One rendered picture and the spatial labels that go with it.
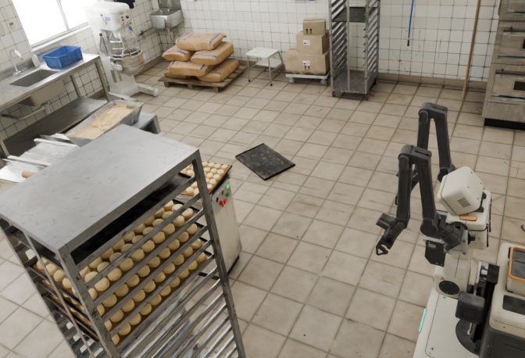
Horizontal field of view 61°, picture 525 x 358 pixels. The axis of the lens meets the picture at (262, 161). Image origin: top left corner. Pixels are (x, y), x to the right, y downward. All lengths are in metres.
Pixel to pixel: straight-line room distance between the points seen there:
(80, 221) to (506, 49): 4.46
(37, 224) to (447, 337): 2.33
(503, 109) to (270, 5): 3.49
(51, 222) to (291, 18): 5.64
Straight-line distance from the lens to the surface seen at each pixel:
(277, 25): 6.99
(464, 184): 2.28
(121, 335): 2.00
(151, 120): 3.61
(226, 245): 3.52
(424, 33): 6.33
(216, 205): 3.16
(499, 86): 5.35
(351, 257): 3.78
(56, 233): 1.59
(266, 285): 3.61
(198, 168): 1.81
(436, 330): 3.06
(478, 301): 2.63
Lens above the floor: 2.72
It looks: 33 degrees down
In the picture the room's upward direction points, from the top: 8 degrees counter-clockwise
